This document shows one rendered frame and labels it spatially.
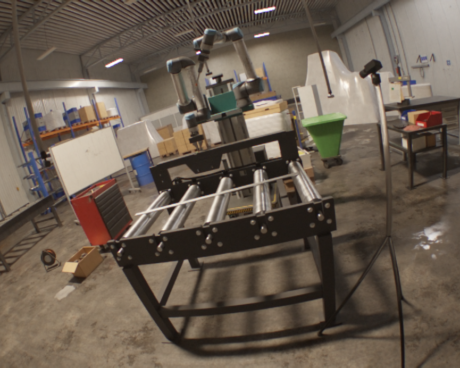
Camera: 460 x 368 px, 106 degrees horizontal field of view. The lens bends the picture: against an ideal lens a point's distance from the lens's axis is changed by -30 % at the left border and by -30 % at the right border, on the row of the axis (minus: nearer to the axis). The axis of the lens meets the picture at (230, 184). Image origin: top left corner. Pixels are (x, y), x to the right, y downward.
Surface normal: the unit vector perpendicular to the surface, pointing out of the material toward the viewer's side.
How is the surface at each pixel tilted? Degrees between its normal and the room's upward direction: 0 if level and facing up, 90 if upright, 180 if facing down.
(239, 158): 90
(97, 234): 90
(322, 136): 101
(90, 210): 90
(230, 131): 90
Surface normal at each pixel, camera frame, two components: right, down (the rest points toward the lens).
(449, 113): -0.09, 0.33
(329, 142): -0.18, 0.53
